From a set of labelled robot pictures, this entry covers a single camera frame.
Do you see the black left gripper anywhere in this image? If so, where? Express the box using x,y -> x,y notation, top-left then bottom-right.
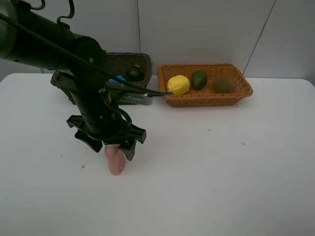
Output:
65,76 -> 146,161

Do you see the pink bottle white cap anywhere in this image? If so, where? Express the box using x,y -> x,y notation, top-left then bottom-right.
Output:
104,145 -> 126,176

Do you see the blue whiteboard eraser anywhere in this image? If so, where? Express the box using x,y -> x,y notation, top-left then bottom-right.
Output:
109,75 -> 126,83

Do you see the dark purple mangosteen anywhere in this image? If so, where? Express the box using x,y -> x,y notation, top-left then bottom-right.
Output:
126,66 -> 144,82

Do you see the yellow lemon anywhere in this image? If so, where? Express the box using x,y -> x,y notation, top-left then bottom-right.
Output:
166,75 -> 190,95

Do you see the green lime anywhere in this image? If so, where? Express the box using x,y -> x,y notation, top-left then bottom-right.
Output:
191,70 -> 208,90

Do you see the brown kiwi fruit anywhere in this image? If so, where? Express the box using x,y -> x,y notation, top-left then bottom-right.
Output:
212,76 -> 233,93

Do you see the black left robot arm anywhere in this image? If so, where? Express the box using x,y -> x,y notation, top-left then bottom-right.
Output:
0,0 -> 153,160

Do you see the dark brown wicker basket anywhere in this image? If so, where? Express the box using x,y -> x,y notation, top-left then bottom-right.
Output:
50,51 -> 152,104

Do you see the orange wicker basket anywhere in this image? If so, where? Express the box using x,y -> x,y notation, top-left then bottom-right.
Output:
157,63 -> 253,107

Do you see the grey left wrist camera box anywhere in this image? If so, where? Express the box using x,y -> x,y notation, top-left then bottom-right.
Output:
108,83 -> 153,106

